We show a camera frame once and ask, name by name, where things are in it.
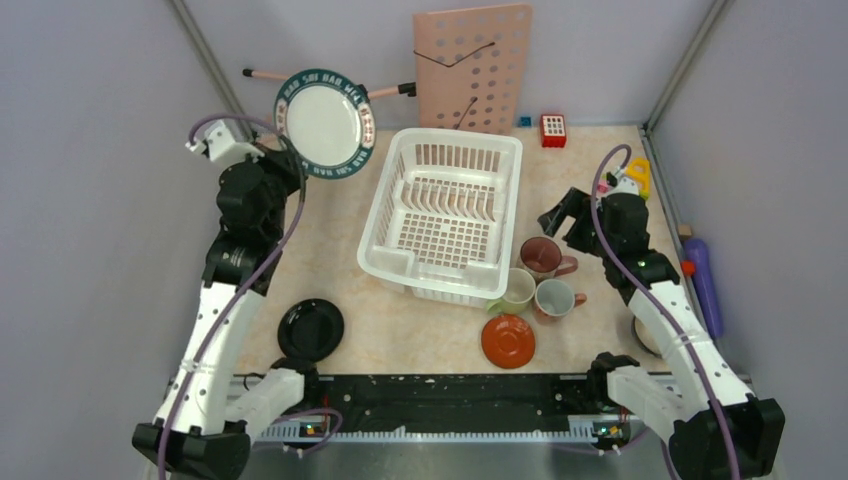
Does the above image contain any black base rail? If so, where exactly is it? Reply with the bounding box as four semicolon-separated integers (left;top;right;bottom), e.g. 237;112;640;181
295;374;622;434

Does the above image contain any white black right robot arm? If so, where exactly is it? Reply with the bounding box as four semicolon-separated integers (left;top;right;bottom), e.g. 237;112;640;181
538;188;785;479

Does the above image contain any black glossy plate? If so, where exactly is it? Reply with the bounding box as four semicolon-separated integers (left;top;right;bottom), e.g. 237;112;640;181
277;298;345;362

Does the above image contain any pink patterned mug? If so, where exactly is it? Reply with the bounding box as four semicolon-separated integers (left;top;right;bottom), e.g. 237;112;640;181
517;236;579;283

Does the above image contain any pink mug white interior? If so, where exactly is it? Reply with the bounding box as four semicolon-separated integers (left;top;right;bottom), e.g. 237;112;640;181
532;279;588;324

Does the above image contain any pink tripod stand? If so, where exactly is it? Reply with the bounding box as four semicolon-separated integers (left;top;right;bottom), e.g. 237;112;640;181
241;68;417;99

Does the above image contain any white plastic dish rack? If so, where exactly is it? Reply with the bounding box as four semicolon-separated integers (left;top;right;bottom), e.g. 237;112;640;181
357;128;523;307

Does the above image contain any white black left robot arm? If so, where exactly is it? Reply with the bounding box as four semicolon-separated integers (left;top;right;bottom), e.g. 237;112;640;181
132;147;321;479

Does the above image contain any red white toy block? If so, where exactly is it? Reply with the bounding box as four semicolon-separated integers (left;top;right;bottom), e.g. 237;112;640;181
539;114;567;148

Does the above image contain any white plate green patterned rim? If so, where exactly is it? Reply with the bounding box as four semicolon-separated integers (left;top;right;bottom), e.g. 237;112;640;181
274;68;376;180

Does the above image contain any light green mug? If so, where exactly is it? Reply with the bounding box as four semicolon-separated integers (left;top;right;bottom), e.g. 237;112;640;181
484;268;536;315

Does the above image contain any purple bottle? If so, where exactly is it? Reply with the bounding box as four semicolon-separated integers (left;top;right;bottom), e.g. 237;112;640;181
681;238;725;339

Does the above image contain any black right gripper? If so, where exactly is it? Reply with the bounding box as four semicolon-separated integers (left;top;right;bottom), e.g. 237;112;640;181
538;187;616;259

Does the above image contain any yellow triangle toy block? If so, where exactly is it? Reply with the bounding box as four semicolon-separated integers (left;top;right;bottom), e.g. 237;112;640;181
626;157;652;200

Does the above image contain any pink perforated board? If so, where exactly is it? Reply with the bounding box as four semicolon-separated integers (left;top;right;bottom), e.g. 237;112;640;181
413;3;533;135

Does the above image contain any orange saucer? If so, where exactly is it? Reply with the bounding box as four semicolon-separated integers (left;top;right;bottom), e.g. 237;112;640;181
481;314;536;369

